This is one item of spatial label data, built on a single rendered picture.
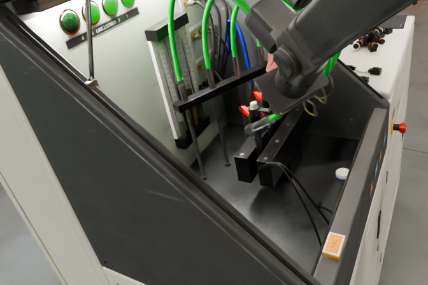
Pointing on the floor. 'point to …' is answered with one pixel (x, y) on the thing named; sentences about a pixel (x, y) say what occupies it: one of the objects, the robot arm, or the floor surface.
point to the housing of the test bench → (42, 193)
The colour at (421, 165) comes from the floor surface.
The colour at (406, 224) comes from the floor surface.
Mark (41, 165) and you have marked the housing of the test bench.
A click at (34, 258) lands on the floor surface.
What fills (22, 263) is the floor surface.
